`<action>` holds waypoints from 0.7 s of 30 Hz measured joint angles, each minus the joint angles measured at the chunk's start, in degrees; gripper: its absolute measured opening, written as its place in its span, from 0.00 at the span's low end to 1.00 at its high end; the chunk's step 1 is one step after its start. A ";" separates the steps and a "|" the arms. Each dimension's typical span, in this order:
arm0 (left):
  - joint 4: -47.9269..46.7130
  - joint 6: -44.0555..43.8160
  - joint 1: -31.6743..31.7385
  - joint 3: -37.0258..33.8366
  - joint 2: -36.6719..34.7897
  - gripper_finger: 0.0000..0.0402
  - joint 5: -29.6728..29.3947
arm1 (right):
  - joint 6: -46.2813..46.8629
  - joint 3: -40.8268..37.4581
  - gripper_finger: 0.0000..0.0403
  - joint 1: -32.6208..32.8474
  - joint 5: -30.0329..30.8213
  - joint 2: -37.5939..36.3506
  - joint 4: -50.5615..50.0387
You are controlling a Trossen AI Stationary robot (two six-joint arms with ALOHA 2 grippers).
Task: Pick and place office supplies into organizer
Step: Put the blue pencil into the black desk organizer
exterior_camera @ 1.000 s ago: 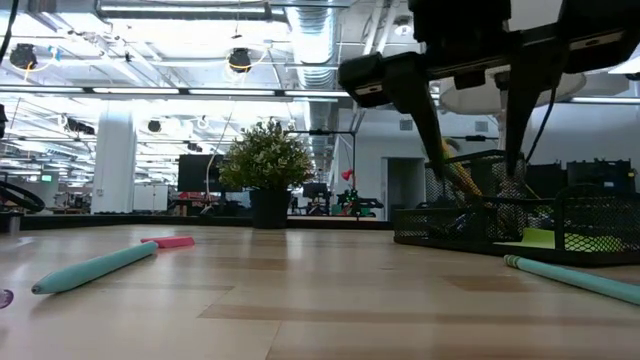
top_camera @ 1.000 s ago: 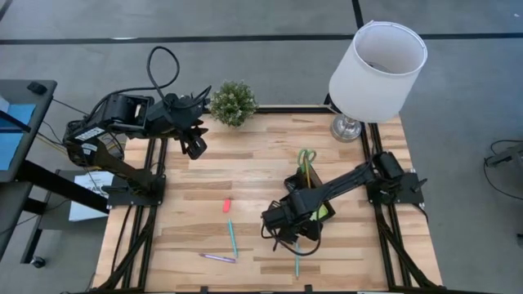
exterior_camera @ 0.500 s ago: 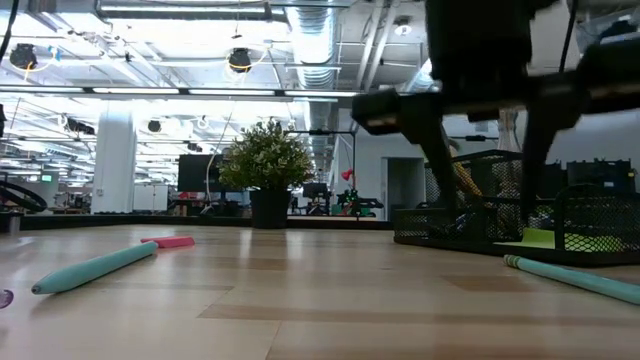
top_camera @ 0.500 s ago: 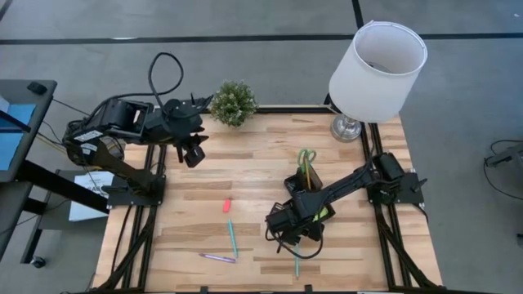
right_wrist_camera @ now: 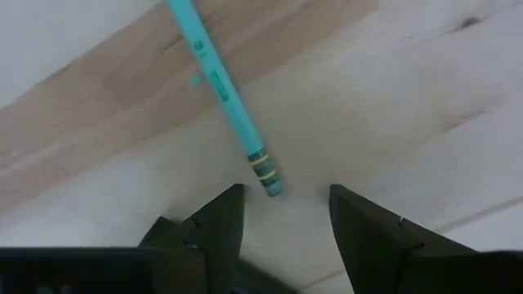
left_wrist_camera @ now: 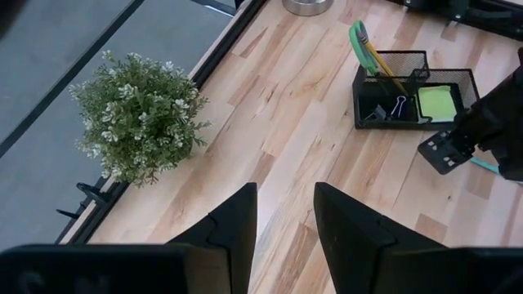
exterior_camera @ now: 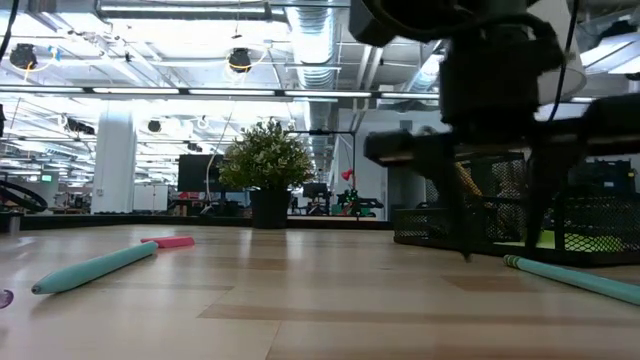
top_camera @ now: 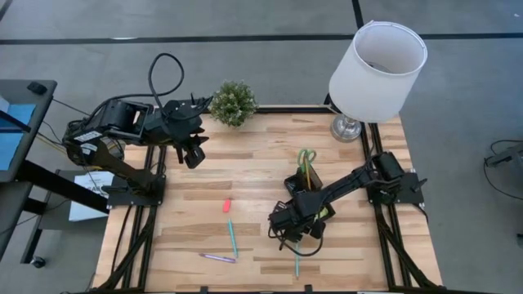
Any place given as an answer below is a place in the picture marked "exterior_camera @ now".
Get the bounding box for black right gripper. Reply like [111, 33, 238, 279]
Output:
[363, 24, 640, 263]

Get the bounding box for black mesh desk organizer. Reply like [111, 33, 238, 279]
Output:
[391, 149, 640, 268]

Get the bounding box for green sticky note pad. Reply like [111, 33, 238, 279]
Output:
[519, 228, 625, 254]

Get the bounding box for teal pen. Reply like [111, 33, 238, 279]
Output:
[503, 254, 640, 308]
[30, 240, 160, 296]

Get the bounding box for pink eraser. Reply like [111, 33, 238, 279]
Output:
[139, 235, 197, 250]

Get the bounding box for black equipment box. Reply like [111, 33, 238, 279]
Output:
[569, 158, 637, 194]

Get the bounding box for background robot with red part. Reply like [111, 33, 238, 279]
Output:
[339, 168, 385, 219]

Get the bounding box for white shade silver table lamp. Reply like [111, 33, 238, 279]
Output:
[529, 0, 588, 107]

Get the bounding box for small black monitor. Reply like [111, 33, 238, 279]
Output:
[301, 181, 329, 201]

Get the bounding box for black plant pot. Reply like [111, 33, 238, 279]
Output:
[248, 188, 293, 231]

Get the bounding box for green artificial plant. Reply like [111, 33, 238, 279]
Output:
[217, 118, 316, 193]

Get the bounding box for black ceiling speaker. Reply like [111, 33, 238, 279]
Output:
[228, 46, 253, 75]
[8, 42, 39, 71]

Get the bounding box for large black monitor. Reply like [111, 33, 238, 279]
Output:
[176, 153, 227, 194]

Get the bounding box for long ceiling light strip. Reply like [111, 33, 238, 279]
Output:
[0, 85, 441, 101]

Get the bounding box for white column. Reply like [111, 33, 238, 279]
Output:
[90, 106, 138, 216]

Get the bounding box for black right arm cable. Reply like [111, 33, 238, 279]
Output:
[546, 0, 582, 124]

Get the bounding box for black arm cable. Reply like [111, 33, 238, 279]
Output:
[546, 0, 582, 124]
[0, 0, 21, 62]

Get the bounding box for silver ventilation duct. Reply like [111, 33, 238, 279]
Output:
[287, 0, 341, 91]

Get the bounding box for black curved hose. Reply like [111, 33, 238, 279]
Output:
[0, 179, 49, 214]

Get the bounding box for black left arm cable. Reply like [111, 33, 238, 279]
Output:
[0, 0, 21, 62]

